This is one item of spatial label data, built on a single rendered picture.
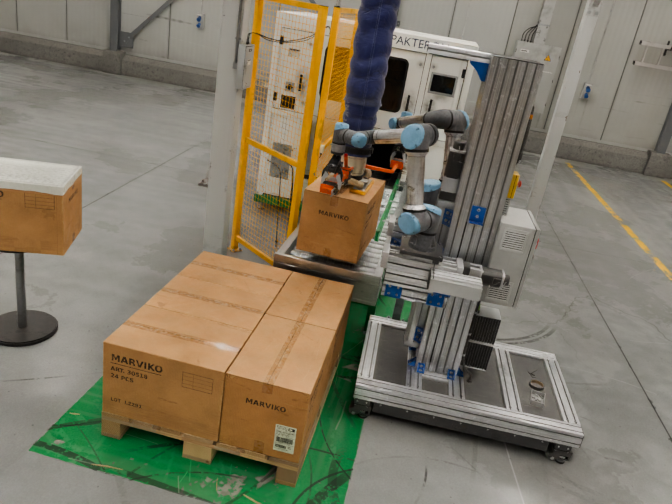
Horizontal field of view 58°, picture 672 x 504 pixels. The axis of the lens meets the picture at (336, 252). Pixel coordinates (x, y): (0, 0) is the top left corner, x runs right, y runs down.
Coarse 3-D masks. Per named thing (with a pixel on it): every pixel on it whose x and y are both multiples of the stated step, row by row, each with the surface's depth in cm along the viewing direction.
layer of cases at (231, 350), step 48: (192, 288) 339; (240, 288) 348; (288, 288) 358; (336, 288) 368; (144, 336) 288; (192, 336) 294; (240, 336) 301; (288, 336) 308; (336, 336) 332; (144, 384) 283; (192, 384) 278; (240, 384) 272; (288, 384) 271; (192, 432) 288; (240, 432) 282; (288, 432) 277
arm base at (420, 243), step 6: (420, 234) 310; (426, 234) 309; (432, 234) 310; (414, 240) 313; (420, 240) 310; (426, 240) 310; (432, 240) 311; (414, 246) 312; (420, 246) 310; (426, 246) 310; (432, 246) 313; (426, 252) 311
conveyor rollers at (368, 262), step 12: (384, 192) 576; (396, 192) 583; (384, 204) 543; (396, 204) 550; (384, 228) 484; (372, 240) 452; (384, 240) 459; (300, 252) 409; (372, 252) 435; (336, 264) 404; (348, 264) 404; (360, 264) 411; (372, 264) 410
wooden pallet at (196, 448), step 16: (336, 368) 382; (112, 416) 293; (112, 432) 297; (160, 432) 291; (176, 432) 289; (192, 448) 291; (208, 448) 289; (224, 448) 287; (240, 448) 289; (304, 448) 293; (272, 464) 285; (288, 464) 283; (288, 480) 287
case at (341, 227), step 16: (320, 176) 397; (304, 192) 366; (320, 192) 364; (352, 192) 374; (368, 192) 380; (304, 208) 370; (320, 208) 367; (336, 208) 364; (352, 208) 362; (368, 208) 365; (304, 224) 373; (320, 224) 371; (336, 224) 368; (352, 224) 365; (368, 224) 383; (304, 240) 377; (320, 240) 374; (336, 240) 372; (352, 240) 369; (368, 240) 402; (336, 256) 375; (352, 256) 372
